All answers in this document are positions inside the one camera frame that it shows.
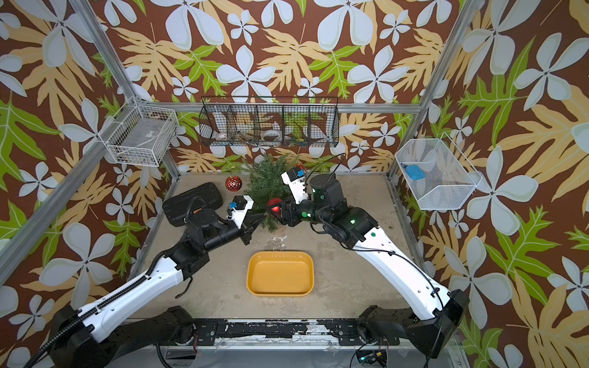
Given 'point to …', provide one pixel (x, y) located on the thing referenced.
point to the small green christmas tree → (263, 182)
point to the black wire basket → (269, 121)
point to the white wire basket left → (139, 135)
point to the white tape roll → (272, 135)
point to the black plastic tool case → (176, 209)
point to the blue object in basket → (415, 172)
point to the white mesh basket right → (449, 178)
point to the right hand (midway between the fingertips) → (273, 204)
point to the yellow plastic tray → (280, 274)
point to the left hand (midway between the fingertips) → (265, 211)
